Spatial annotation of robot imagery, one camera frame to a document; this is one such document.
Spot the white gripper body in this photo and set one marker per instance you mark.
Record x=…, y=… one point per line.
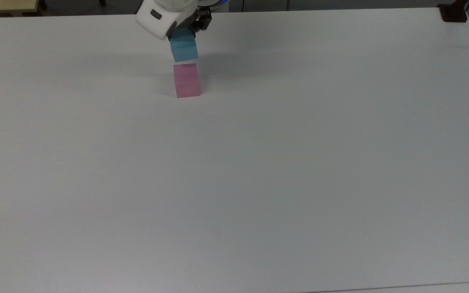
x=162, y=14

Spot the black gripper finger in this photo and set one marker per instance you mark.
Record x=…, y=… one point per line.
x=172, y=31
x=202, y=20

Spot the blue cube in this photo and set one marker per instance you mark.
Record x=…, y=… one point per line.
x=184, y=47

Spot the pink cube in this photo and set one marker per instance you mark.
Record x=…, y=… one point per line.
x=187, y=80

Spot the yellow wooden table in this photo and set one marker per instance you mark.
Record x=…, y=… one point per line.
x=2, y=5

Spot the black clamp mount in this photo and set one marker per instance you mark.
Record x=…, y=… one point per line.
x=453, y=12

